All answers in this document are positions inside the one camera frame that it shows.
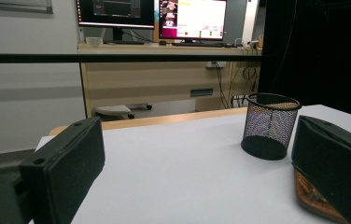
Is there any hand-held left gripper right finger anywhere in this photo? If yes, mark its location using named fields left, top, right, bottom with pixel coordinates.
left=290, top=115, right=351, bottom=224

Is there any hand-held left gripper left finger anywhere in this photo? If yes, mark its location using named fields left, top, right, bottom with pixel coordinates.
left=19, top=116, right=106, bottom=224

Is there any brown wooden hairbrush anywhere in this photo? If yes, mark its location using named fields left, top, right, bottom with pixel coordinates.
left=294, top=169, right=350, bottom=224

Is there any black mesh pen holder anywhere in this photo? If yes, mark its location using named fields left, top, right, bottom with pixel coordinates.
left=240, top=92, right=302, bottom=161

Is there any black curtain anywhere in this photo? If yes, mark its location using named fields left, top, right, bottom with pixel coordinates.
left=259, top=0, right=351, bottom=120

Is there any light wooden desk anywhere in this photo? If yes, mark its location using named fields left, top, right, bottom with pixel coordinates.
left=77, top=41, right=263, bottom=119

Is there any white power socket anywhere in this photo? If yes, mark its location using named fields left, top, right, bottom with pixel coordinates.
left=205, top=61, right=228, bottom=69

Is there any dark-screen computer monitor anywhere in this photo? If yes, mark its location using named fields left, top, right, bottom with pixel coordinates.
left=75, top=0, right=156, bottom=45

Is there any grey framed board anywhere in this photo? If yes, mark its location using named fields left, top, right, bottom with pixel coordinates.
left=0, top=0, right=54, bottom=14

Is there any black keyboard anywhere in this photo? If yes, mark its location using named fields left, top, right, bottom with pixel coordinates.
left=172, top=41, right=228, bottom=49

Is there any bright-screen computer monitor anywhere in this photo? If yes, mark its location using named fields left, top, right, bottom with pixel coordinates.
left=158, top=0, right=228, bottom=42

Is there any bundle of hanging cables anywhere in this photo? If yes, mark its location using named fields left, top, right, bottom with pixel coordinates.
left=214, top=62, right=259, bottom=109

